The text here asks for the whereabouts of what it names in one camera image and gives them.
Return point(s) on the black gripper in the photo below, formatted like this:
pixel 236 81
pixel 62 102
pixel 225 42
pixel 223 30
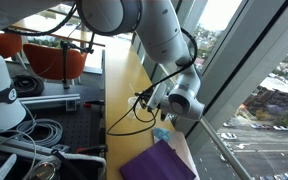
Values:
pixel 148 101

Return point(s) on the clear plastic straw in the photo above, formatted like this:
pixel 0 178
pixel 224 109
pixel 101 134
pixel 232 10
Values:
pixel 132 90

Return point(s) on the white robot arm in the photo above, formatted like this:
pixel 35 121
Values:
pixel 157 30

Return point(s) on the clear plastic cup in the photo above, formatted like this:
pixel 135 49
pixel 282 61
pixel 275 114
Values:
pixel 131 108

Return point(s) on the red black clamp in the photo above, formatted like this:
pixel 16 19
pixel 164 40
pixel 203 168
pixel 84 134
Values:
pixel 95 103
pixel 94 148

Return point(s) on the blue white patterned book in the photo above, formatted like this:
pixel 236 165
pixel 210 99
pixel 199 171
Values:
pixel 180 146

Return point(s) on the purple book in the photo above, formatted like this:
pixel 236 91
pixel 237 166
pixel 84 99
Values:
pixel 157 163

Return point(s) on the black perforated breadboard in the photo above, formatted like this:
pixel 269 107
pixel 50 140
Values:
pixel 80 126

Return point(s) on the black tripod stand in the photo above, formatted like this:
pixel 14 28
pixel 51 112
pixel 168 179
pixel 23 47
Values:
pixel 65 66

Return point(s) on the aluminium extrusion bar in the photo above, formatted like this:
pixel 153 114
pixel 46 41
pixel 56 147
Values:
pixel 47 99

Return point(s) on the metal window railing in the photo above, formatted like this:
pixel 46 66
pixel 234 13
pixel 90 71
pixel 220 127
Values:
pixel 224 150

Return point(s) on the large orange chair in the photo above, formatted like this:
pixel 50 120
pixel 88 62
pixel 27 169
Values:
pixel 50 61

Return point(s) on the round glass lens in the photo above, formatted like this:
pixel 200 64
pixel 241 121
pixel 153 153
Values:
pixel 44 171

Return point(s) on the desk with metal legs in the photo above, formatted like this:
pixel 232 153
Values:
pixel 44 25

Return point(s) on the grey window frame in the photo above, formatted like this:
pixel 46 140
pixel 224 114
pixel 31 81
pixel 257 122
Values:
pixel 237 60

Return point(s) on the long aluminium rail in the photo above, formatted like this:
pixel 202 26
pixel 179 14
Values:
pixel 17 145

